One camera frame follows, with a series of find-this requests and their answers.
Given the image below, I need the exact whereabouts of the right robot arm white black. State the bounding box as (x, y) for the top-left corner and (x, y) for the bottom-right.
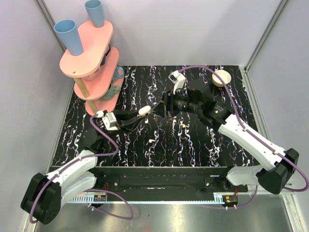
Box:
(152, 80), (299, 194)

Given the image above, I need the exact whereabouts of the pink three tier shelf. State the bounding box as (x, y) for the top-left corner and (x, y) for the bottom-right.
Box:
(59, 20), (120, 115)

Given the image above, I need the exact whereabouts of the blue cup front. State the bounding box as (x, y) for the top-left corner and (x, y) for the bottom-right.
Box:
(54, 19), (84, 56)

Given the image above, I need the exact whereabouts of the teal mug on shelf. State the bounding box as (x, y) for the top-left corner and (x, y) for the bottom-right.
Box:
(100, 84), (121, 101)

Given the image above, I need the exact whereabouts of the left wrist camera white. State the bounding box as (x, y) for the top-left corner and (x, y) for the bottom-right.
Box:
(102, 112), (118, 131)

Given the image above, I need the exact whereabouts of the beige earbud charging case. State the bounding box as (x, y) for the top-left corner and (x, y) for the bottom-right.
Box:
(138, 105), (152, 116)

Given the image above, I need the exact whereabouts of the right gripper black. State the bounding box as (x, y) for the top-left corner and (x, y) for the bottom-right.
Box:
(150, 87), (201, 119)

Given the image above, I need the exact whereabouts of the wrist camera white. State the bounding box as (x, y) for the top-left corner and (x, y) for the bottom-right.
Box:
(169, 71), (186, 94)
(102, 112), (118, 131)

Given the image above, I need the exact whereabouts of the beige wooden bowl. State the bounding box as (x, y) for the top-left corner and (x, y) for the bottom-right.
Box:
(212, 70), (232, 87)

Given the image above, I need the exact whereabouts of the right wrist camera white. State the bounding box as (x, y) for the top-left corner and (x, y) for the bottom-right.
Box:
(169, 71), (186, 94)

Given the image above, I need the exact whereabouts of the blue cup rear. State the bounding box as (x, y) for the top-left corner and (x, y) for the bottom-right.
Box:
(85, 0), (105, 28)

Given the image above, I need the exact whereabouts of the black marbled table mat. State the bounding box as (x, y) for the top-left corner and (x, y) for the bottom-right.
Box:
(52, 66), (258, 167)

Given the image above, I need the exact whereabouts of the blue cup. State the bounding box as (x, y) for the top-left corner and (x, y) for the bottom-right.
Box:
(54, 19), (84, 56)
(85, 0), (105, 28)

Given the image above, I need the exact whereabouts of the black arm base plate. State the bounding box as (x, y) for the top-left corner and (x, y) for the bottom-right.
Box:
(90, 167), (248, 204)

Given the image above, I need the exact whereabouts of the blue mug on shelf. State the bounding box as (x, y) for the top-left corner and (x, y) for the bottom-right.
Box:
(112, 66), (125, 82)

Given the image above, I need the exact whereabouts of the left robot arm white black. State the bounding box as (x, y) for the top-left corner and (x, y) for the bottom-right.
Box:
(21, 106), (151, 225)

